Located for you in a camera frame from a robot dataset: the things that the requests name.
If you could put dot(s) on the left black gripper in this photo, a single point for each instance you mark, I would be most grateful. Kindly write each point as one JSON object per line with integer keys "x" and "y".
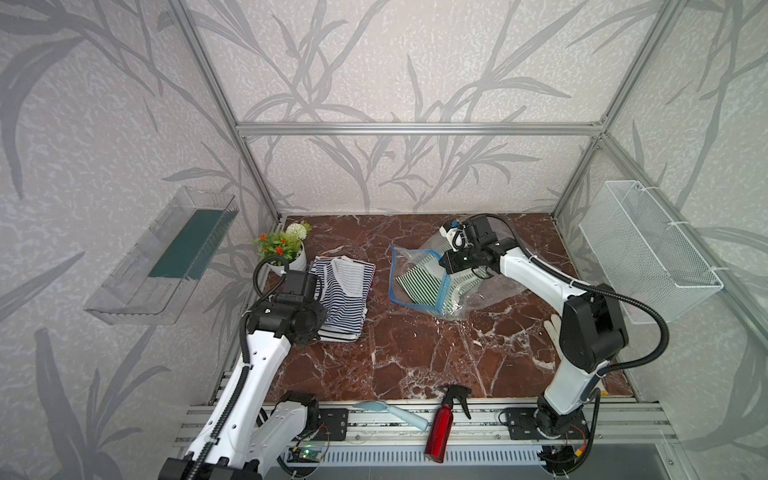
{"x": 321, "y": 312}

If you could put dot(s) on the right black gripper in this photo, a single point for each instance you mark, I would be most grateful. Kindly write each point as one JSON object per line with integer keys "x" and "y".
{"x": 449, "y": 264}

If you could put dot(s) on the blue white striped top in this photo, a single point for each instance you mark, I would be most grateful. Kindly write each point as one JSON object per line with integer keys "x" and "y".
{"x": 344, "y": 286}

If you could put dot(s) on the clear vacuum bag blue zip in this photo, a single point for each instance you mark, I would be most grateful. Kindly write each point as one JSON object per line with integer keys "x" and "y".
{"x": 495, "y": 287}

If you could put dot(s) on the black white striped top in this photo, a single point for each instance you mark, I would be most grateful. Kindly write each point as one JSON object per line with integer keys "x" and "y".
{"x": 338, "y": 337}

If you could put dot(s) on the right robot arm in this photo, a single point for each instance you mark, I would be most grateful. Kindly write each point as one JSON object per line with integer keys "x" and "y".
{"x": 592, "y": 329}

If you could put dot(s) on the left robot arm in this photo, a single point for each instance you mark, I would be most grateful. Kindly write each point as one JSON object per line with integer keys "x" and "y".
{"x": 240, "y": 440}

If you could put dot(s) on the green white striped garment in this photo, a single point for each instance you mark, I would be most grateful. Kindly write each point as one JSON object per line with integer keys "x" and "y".
{"x": 417, "y": 281}

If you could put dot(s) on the potted plant white pot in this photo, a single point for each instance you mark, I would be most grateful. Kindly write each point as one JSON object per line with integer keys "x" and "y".
{"x": 287, "y": 245}

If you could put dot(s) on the white work glove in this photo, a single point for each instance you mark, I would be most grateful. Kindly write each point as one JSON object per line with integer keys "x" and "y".
{"x": 553, "y": 329}

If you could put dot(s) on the light blue brush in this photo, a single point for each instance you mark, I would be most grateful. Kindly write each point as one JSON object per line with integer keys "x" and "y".
{"x": 406, "y": 416}

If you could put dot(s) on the red spray bottle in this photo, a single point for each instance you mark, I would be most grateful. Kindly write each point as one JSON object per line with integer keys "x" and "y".
{"x": 443, "y": 420}

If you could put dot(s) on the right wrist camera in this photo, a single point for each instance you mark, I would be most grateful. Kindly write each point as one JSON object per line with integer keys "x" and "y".
{"x": 452, "y": 231}

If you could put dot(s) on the clear plastic wall shelf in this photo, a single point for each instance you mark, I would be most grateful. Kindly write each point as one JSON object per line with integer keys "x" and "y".
{"x": 157, "y": 277}

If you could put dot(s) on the white wire basket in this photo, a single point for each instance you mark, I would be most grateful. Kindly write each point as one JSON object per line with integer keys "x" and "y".
{"x": 644, "y": 253}

